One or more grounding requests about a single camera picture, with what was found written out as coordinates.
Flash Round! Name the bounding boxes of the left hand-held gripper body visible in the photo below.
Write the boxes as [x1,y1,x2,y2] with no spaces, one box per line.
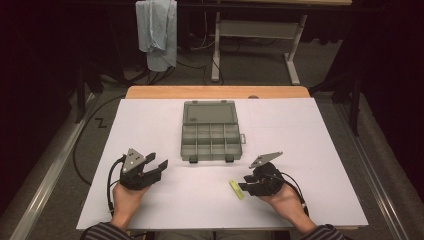
[119,148,165,192]

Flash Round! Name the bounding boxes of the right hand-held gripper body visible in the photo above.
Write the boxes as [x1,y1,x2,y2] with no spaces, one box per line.
[248,151,287,197]

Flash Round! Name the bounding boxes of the small yellow-green bar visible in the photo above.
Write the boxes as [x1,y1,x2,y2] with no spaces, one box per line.
[227,179,245,201]

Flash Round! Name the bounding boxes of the grey compartment storage box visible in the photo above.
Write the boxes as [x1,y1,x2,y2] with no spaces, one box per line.
[180,99,247,164]

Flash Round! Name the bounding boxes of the person's left hand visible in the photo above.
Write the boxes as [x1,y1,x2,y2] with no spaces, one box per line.
[112,183,151,229]

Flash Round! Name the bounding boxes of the person's right hand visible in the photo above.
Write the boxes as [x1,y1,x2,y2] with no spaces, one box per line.
[258,182,309,226]

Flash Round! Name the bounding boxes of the black stand leg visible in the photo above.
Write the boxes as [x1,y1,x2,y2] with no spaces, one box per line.
[308,71,364,137]
[74,59,104,124]

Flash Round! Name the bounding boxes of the light blue hanging cloth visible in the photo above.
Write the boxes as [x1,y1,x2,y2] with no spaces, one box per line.
[135,0,178,73]

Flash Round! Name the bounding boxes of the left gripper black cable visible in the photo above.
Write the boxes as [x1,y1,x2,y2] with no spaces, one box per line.
[106,154,128,214]

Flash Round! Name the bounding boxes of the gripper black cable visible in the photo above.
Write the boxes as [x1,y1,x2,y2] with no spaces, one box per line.
[279,171,310,218]
[106,154,128,214]

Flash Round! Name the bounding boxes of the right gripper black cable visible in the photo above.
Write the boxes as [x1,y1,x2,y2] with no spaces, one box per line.
[279,171,310,218]

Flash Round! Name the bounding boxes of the long black floor cable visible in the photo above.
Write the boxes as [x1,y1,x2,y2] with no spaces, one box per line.
[72,94,126,187]

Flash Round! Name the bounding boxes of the black floor cables bundle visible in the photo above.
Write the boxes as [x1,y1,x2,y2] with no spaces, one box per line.
[99,61,178,86]

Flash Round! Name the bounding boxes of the metal floor rail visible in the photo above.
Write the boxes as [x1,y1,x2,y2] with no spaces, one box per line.
[9,93,96,240]
[336,99,411,240]

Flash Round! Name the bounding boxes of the white metal table frame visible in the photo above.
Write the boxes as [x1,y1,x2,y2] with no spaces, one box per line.
[210,0,353,86]

